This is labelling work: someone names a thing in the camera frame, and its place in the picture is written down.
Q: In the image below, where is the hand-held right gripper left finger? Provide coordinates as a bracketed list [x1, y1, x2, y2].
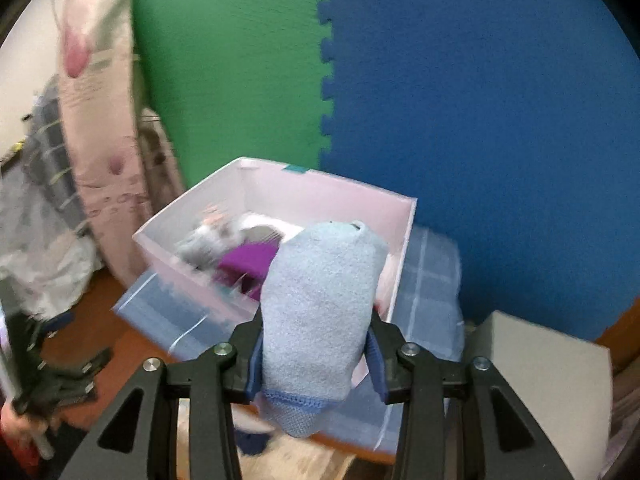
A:
[60, 309, 265, 480]

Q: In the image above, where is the grey sock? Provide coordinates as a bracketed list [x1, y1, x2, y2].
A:
[175, 222, 236, 268]

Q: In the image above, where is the light blue sock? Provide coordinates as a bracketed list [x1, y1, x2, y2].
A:
[257, 220, 390, 437]

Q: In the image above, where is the green foam mat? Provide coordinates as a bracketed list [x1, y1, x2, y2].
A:
[131, 0, 335, 193]

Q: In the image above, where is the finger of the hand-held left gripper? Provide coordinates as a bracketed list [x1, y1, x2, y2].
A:
[42, 347, 113, 378]
[50, 379, 98, 406]

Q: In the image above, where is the blue towel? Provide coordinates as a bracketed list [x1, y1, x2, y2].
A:
[112, 225, 466, 456]

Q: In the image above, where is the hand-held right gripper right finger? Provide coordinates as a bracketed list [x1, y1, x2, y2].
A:
[366, 309, 576, 480]

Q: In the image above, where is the purple bra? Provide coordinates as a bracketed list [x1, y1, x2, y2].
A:
[215, 241, 278, 301]

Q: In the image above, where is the grey plaid cloth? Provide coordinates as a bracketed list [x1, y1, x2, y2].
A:
[20, 80, 91, 241]

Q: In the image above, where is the large white cloth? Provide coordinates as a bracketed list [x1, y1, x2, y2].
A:
[235, 212, 306, 246]

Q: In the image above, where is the white patterned sheet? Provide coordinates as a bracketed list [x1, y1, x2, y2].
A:
[0, 170, 101, 321]

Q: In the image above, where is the blue foam mat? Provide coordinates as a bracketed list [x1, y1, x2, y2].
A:
[310, 0, 640, 343]

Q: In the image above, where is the person's left hand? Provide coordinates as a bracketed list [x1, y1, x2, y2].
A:
[0, 400, 51, 443]

